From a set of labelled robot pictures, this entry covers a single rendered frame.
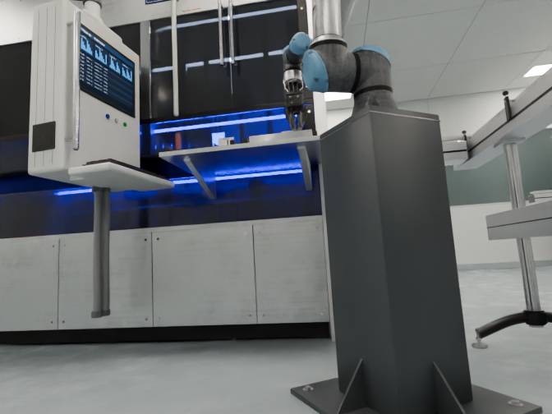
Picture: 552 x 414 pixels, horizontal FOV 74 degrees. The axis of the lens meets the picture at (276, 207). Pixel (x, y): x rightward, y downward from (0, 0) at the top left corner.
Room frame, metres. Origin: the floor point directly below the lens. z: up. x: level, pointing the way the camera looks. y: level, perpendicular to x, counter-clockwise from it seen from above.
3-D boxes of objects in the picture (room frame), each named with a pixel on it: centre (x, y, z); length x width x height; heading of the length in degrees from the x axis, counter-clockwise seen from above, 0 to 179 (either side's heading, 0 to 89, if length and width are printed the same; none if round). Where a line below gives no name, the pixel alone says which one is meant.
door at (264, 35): (1.85, -0.01, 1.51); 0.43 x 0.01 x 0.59; 81
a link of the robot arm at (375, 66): (1.06, -0.31, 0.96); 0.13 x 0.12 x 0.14; 102
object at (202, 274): (2.44, 0.66, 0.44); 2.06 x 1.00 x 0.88; 81
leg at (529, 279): (1.52, -1.01, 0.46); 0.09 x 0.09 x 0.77; 81
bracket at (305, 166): (1.64, -0.15, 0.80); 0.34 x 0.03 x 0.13; 171
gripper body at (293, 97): (1.42, -0.10, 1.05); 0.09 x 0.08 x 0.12; 171
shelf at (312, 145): (1.69, 0.10, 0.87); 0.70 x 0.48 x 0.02; 81
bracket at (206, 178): (1.72, 0.35, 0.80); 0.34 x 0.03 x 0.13; 171
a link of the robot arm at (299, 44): (1.34, -0.14, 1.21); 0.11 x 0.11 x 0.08; 12
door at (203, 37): (1.92, 0.43, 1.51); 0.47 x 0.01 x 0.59; 81
